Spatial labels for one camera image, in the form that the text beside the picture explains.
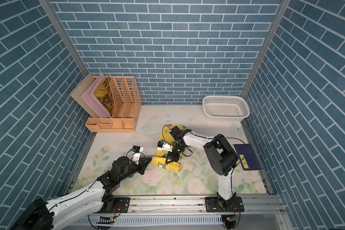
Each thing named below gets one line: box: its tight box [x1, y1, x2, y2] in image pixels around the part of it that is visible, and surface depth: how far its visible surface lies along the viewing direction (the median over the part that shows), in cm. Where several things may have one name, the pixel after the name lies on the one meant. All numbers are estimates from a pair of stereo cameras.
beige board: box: [69, 73, 100, 118], surface depth 93 cm
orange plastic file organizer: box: [84, 75, 143, 133], surface depth 107 cm
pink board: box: [80, 73, 111, 118], surface depth 93 cm
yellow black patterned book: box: [93, 76, 116, 117], surface depth 103 cm
